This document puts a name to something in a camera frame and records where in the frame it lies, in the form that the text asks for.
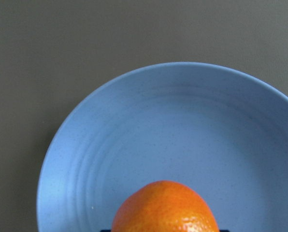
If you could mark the blue round plate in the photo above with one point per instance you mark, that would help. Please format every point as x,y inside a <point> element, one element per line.
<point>219,131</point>

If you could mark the orange fruit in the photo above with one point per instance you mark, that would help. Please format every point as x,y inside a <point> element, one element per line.
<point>164,206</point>

